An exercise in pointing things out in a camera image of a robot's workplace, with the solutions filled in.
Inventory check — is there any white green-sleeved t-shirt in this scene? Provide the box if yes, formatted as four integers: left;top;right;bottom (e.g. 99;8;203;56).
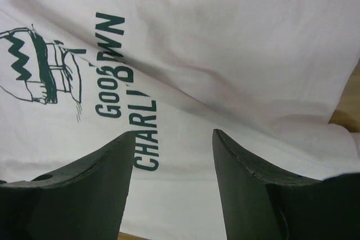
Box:
1;0;359;239

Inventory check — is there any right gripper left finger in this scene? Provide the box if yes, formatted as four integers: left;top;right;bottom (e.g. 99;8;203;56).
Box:
1;132;135;240

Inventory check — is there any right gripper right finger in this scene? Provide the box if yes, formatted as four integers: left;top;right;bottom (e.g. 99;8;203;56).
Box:
212;129;359;239

